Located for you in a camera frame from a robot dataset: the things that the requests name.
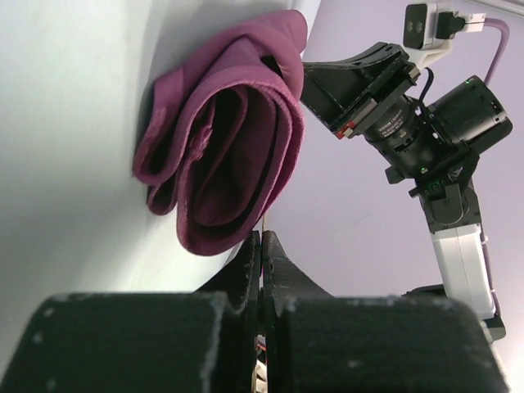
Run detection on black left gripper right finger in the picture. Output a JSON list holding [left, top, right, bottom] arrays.
[[261, 231, 508, 392]]

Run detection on magenta satin napkin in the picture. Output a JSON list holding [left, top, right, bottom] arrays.
[[133, 10, 308, 256]]

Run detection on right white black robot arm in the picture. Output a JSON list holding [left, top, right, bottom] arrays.
[[301, 43, 513, 341]]

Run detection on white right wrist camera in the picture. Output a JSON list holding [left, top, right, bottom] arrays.
[[403, 1, 490, 69]]

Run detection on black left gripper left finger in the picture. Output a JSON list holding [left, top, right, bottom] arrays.
[[1, 232, 261, 392]]

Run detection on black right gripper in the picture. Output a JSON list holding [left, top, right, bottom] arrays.
[[300, 42, 446, 168]]

